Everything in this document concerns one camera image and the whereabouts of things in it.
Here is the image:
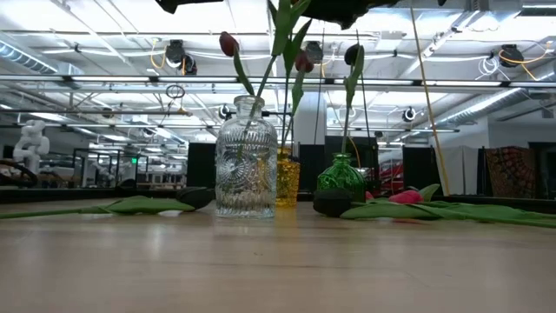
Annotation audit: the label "red background object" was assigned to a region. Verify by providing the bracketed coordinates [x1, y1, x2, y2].
[377, 161, 405, 195]

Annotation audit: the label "black partition panel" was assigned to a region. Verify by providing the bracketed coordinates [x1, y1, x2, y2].
[186, 142, 217, 192]
[401, 145, 444, 195]
[298, 143, 327, 195]

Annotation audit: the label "clear glass vase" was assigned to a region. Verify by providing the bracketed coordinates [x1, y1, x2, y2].
[215, 94, 279, 220]

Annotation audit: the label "thin black cable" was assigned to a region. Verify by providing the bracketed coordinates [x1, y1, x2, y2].
[354, 28, 371, 137]

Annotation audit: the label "yellow cable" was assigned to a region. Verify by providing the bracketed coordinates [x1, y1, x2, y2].
[407, 0, 451, 196]

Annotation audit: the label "red artificial tulip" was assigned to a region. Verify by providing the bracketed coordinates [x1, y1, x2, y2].
[387, 190, 425, 205]
[250, 0, 313, 103]
[365, 183, 442, 205]

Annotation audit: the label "red tulips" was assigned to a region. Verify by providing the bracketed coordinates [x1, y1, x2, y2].
[312, 187, 556, 230]

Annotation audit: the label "green glass vase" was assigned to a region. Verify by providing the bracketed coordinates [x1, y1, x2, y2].
[315, 151, 367, 204]

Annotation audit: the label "patterned red tapestry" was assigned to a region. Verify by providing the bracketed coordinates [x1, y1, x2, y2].
[485, 146, 538, 200]

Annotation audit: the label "white cloth panel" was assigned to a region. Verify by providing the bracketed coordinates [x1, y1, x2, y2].
[441, 145, 479, 196]

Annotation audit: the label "yellow glass vase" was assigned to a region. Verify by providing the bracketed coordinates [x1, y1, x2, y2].
[275, 147, 301, 209]

